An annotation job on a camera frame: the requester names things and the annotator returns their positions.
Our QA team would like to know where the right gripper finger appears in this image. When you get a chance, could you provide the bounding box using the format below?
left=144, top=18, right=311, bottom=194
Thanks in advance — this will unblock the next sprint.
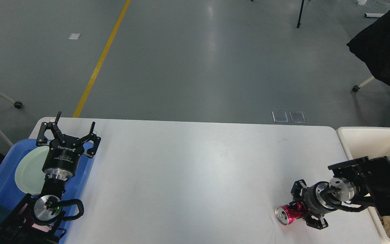
left=290, top=179, right=308, bottom=204
left=304, top=212, right=328, bottom=230

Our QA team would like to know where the white plastic bin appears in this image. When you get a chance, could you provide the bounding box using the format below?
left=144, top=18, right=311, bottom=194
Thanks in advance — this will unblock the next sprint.
left=337, top=127, right=390, bottom=244

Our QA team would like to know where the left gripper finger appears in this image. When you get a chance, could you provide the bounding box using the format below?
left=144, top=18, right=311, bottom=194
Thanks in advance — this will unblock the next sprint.
left=77, top=122, right=102, bottom=159
left=36, top=111, right=63, bottom=148

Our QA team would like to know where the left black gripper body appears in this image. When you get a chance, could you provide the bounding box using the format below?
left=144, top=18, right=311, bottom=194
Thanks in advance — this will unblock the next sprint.
left=42, top=137, right=85, bottom=179

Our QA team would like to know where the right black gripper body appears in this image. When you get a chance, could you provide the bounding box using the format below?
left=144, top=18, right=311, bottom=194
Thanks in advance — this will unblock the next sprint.
left=302, top=182, right=335, bottom=217

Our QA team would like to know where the white desk frame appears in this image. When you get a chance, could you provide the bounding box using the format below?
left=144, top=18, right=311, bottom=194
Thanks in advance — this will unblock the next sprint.
left=356, top=0, right=390, bottom=18

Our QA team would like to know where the black tripod leg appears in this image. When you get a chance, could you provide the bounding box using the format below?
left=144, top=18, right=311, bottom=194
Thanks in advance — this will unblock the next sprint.
left=297, top=0, right=305, bottom=29

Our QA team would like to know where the crushed red can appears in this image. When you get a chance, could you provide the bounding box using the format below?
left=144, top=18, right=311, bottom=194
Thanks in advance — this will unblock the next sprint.
left=275, top=201, right=309, bottom=226

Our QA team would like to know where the pink ribbed mug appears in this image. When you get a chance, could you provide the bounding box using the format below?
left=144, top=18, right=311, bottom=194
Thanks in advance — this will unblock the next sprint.
left=31, top=215, right=61, bottom=235

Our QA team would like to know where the black jacket on chair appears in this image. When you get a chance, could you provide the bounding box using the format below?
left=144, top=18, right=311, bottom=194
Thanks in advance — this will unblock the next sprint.
left=346, top=10, right=390, bottom=86

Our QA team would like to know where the green plate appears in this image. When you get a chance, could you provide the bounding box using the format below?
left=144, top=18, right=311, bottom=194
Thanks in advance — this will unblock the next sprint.
left=15, top=146, right=49, bottom=196

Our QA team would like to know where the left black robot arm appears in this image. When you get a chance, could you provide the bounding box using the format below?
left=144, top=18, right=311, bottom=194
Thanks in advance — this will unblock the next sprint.
left=0, top=112, right=102, bottom=244

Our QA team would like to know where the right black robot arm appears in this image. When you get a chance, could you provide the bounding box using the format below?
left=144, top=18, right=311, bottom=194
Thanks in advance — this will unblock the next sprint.
left=276, top=156, right=390, bottom=230

